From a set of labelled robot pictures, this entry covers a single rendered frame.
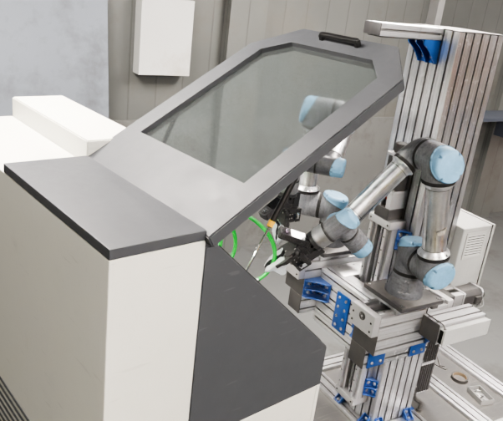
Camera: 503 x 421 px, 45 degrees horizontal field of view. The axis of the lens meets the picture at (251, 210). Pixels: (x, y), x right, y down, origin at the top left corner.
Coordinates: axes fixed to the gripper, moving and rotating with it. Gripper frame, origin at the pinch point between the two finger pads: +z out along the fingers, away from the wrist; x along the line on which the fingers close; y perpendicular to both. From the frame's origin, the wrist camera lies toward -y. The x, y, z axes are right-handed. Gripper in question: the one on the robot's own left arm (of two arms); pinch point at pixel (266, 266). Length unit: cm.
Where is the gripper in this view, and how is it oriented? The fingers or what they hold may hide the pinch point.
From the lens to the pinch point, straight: 214.6
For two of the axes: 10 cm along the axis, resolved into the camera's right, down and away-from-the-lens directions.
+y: 6.3, 6.3, 4.6
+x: -0.4, -5.6, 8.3
